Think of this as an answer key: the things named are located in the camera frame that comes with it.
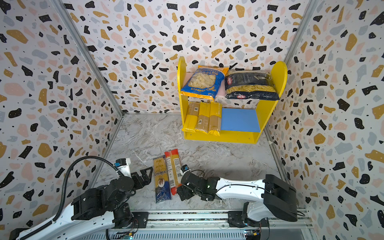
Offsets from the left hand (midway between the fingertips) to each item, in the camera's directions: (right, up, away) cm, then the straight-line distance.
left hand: (147, 170), depth 69 cm
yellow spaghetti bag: (+19, +27, +28) cm, 43 cm away
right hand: (+14, -11, +8) cm, 19 cm away
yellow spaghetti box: (+34, +27, +29) cm, 52 cm away
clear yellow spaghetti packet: (+26, +24, +25) cm, 43 cm away
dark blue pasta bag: (+2, -10, +15) cm, 18 cm away
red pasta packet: (+9, -5, +19) cm, 22 cm away
